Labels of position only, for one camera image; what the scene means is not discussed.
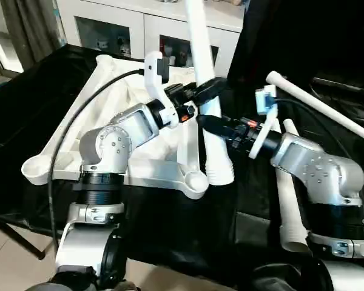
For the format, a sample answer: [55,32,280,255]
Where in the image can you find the white glass-door cabinet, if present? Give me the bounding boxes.
[56,0,245,79]

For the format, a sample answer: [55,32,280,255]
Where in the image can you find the white table frame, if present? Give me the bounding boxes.
[21,54,210,200]

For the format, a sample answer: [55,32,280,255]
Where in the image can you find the white plastic table leg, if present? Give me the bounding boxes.
[266,71,364,140]
[283,118,300,136]
[184,0,234,186]
[274,169,311,253]

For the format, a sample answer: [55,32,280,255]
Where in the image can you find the black work mat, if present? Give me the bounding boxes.
[0,44,364,291]

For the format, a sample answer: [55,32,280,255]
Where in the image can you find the beige curtain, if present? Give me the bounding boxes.
[1,0,64,66]

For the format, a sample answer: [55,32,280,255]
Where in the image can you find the black metal stand leg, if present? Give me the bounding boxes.
[0,212,46,260]

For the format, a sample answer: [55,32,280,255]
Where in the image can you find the dark robot lower body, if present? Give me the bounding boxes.
[112,280,140,291]

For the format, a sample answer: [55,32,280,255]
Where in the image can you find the white door frame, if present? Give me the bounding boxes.
[0,18,24,73]

